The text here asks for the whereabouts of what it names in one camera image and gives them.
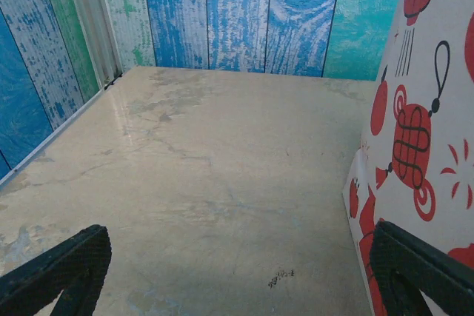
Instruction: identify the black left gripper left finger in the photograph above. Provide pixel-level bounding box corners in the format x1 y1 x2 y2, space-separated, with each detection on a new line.
0 223 113 316

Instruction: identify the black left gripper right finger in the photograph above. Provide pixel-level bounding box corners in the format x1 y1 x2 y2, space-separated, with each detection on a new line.
369 220 474 316

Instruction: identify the red and white paper bag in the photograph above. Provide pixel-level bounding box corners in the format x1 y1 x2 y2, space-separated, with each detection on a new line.
342 0 474 316

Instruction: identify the aluminium side rail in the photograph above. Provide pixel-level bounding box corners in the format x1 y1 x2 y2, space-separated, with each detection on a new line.
0 84 109 188

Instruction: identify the aluminium corner post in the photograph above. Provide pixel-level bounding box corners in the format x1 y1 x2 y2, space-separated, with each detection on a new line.
61 0 124 90

